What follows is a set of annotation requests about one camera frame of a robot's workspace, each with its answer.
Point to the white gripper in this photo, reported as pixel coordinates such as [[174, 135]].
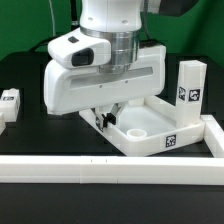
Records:
[[90, 69]]

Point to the white desk top tray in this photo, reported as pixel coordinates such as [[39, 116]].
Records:
[[147, 126]]

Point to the white L-shaped fence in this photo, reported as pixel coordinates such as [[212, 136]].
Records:
[[68, 151]]

